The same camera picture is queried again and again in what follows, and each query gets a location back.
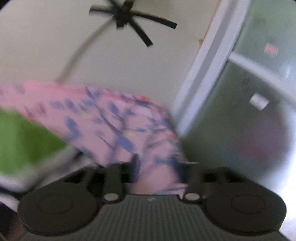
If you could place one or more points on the green cloth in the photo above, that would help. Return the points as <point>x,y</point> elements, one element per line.
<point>25,144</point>

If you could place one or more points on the black tape cross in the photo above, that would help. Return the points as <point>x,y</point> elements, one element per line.
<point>123,15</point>

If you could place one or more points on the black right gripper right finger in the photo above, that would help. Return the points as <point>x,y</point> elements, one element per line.
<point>230,200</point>

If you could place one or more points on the pink patterned bed sheet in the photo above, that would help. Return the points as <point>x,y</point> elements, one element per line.
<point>105,125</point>

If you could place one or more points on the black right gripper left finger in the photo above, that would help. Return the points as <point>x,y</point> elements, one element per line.
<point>72,202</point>

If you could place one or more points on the white window frame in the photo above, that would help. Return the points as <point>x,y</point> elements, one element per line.
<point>215,51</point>

